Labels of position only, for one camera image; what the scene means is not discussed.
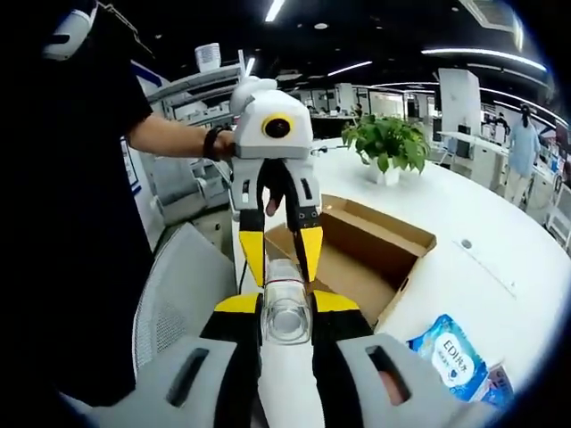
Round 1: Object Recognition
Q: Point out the white wearable device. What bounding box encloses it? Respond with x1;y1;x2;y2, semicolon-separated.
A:
42;0;99;62

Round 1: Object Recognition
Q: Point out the person in black shirt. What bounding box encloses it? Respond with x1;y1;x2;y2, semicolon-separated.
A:
0;0;155;407

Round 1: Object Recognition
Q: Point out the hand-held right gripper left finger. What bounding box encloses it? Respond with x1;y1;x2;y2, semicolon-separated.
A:
131;292;264;428

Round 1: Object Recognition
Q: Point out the white pump bottle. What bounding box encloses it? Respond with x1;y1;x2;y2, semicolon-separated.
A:
257;258;320;428

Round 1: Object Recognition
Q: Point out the potted green plant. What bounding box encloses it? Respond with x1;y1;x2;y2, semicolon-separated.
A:
341;113;432;186

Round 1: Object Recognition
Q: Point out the white ribbed container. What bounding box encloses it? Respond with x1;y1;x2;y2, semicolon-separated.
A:
194;43;222;72

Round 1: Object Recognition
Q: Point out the blue wet wipes pack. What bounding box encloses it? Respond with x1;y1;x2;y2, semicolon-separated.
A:
406;314;492;402

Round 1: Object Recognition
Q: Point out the blue soft tissue pack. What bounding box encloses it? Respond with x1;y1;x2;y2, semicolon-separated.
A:
484;363;514;407

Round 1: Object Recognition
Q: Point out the black wristband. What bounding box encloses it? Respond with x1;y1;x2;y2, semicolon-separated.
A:
203;126;227;162

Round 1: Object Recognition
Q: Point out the brown cardboard shoe box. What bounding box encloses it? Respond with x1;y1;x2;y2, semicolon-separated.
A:
263;193;438;329

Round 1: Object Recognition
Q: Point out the person's left hand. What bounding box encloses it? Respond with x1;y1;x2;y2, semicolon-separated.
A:
219;129;283;218

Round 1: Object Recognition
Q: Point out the grey mesh office chair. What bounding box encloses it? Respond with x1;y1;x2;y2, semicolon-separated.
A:
132;221;237;380

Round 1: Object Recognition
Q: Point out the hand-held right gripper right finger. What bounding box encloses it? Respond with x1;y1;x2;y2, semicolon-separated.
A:
310;289;456;428

